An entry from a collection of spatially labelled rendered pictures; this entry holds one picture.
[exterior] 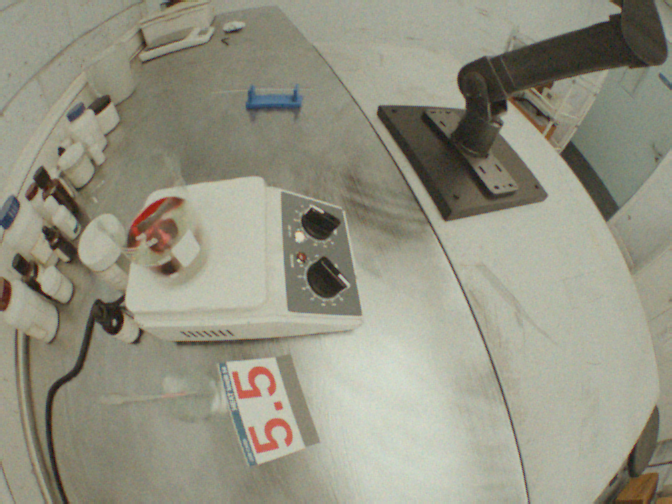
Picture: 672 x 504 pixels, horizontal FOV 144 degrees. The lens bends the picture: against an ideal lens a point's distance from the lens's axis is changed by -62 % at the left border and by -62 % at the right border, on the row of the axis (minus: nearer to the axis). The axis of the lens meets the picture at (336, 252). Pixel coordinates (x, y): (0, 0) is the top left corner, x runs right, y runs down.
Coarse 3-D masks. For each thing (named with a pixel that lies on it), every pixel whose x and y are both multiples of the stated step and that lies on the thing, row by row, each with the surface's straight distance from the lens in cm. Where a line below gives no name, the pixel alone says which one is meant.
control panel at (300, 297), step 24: (288, 216) 25; (336, 216) 29; (288, 240) 24; (312, 240) 25; (336, 240) 27; (288, 264) 23; (312, 264) 24; (336, 264) 26; (288, 288) 22; (312, 312) 22; (336, 312) 23; (360, 312) 25
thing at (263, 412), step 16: (240, 368) 25; (256, 368) 25; (272, 368) 26; (240, 384) 24; (256, 384) 25; (272, 384) 26; (240, 400) 24; (256, 400) 25; (272, 400) 26; (256, 416) 24; (272, 416) 25; (256, 432) 24; (272, 432) 25; (288, 432) 26; (256, 448) 24; (272, 448) 25; (288, 448) 26
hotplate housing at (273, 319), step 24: (288, 192) 27; (216, 312) 22; (240, 312) 21; (264, 312) 21; (288, 312) 21; (168, 336) 27; (192, 336) 26; (216, 336) 26; (240, 336) 26; (264, 336) 26
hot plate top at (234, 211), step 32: (192, 192) 26; (224, 192) 25; (256, 192) 24; (224, 224) 23; (256, 224) 22; (224, 256) 21; (256, 256) 21; (128, 288) 24; (160, 288) 22; (192, 288) 21; (224, 288) 20; (256, 288) 20
